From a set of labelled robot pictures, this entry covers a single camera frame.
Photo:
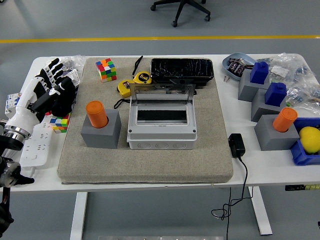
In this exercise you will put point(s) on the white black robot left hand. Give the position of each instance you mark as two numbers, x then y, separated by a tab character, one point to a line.
23	105

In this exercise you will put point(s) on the orange cylinder battery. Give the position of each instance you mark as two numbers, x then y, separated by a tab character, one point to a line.
285	120
96	115

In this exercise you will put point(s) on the smoky transparent box lid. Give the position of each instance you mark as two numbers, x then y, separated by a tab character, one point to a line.
162	86

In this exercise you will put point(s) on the grey plastic junction box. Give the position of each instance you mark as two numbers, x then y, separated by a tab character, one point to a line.
162	142

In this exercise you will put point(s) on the white circuit breaker blue switches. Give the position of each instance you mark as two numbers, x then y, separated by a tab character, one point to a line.
11	103

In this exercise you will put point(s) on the small colourful puzzle cube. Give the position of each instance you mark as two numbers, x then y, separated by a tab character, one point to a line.
60	123

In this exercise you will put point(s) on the white power strip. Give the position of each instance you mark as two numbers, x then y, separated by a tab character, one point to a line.
35	150

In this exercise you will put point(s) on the white purple electrical part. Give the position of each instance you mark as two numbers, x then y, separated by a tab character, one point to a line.
73	76

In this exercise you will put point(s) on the clear bag of screws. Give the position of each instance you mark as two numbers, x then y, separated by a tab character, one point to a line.
72	62

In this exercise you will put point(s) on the grey block holder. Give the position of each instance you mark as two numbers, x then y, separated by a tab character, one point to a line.
272	140
260	110
247	92
100	140

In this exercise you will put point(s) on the large colourful puzzle cube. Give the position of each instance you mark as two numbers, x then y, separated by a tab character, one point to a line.
106	70

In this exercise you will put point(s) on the yellow tape measure black face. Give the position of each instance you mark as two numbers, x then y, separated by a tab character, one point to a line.
123	88

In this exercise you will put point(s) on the yellow tape measure round label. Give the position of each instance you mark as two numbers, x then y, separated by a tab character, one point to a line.
142	77

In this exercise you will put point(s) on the white table leg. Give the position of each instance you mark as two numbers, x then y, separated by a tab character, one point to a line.
261	212
78	215

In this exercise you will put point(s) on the grey-brown fabric mat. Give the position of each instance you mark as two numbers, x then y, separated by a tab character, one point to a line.
150	165

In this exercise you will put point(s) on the black glossy tray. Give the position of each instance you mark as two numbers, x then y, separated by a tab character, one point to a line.
182	70

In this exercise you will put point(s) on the black office chair base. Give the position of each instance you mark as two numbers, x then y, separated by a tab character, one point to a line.
182	7

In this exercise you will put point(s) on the light blue dish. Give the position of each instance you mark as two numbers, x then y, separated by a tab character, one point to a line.
226	67

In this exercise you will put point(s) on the dark purple small packet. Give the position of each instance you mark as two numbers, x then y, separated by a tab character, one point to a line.
232	65
240	69

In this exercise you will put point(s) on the black power adapter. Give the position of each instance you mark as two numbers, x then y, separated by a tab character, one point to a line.
237	146

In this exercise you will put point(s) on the blue plastic block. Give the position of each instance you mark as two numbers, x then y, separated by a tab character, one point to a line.
275	95
258	73

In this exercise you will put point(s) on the clear bag of small parts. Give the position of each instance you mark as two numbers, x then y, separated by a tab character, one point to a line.
300	95
287	65

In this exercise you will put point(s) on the blue plastic bin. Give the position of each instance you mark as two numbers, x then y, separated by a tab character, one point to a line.
300	155

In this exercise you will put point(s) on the black table control panel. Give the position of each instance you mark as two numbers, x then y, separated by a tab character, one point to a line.
300	187

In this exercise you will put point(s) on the yellow lemon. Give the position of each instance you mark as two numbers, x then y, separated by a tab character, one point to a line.
310	140

